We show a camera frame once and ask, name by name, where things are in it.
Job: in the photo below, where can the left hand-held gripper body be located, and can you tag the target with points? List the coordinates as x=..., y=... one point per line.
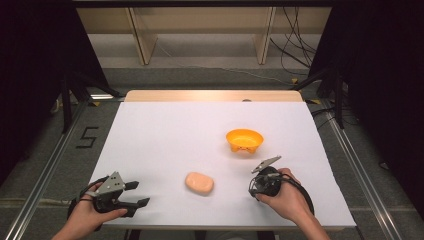
x=110, y=196

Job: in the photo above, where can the light wooden table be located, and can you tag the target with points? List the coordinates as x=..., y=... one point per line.
x=200, y=96

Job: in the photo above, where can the person's right hand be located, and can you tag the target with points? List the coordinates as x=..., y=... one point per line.
x=291, y=200

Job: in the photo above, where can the person's left hand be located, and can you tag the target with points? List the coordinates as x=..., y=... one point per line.
x=85, y=215

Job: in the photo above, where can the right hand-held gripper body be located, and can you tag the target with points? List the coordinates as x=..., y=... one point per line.
x=268, y=183

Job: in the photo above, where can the beige wooden furniture leg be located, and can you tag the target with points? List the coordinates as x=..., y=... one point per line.
x=143, y=36
x=265, y=36

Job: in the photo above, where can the orange plastic bowl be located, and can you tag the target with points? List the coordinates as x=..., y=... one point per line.
x=244, y=138

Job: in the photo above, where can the aluminium floor rail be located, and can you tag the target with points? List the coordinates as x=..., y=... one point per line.
x=363, y=173
x=43, y=173

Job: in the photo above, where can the black metal stand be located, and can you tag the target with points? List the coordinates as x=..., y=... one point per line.
x=66, y=106
x=339, y=103

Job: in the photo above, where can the black curtain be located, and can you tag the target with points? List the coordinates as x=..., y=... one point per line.
x=383, y=83
x=30, y=83

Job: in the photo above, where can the white table cover sheet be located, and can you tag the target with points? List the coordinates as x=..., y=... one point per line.
x=173, y=143

